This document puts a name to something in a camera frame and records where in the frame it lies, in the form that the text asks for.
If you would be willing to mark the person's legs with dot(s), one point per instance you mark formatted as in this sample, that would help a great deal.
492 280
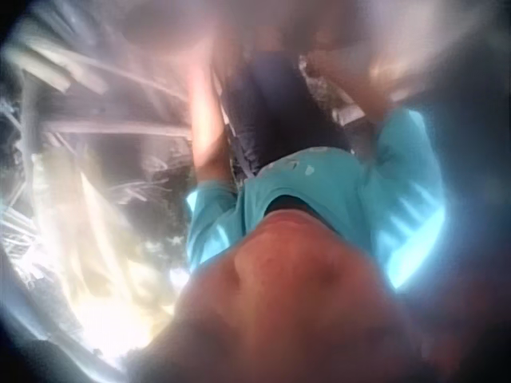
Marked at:
271 111

